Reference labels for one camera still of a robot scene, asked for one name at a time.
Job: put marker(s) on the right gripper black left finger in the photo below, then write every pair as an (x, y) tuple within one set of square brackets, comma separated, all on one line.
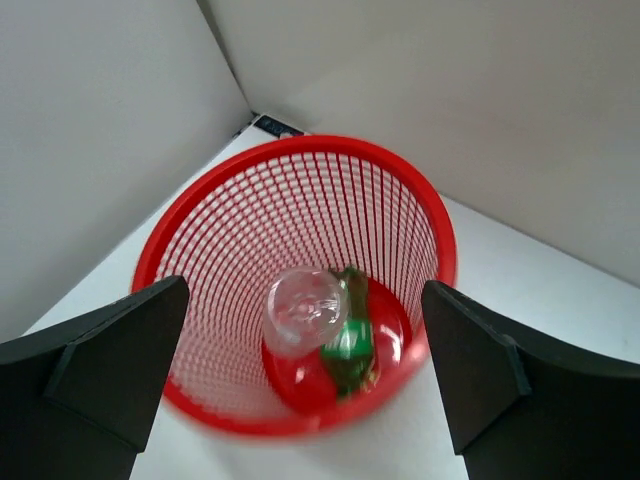
[(79, 398)]

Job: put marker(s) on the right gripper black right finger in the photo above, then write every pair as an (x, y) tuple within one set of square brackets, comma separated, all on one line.
[(521, 404)]

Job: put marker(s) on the clear plastic bottle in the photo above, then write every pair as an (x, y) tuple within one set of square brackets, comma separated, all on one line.
[(305, 308)]

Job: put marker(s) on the crushed green plastic bottle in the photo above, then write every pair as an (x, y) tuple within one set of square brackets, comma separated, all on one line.
[(349, 358)]

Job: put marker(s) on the red mesh plastic basket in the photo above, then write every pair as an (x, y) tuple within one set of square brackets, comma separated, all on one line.
[(318, 200)]

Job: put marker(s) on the left blue corner sticker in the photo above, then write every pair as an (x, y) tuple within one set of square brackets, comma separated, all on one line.
[(275, 127)]

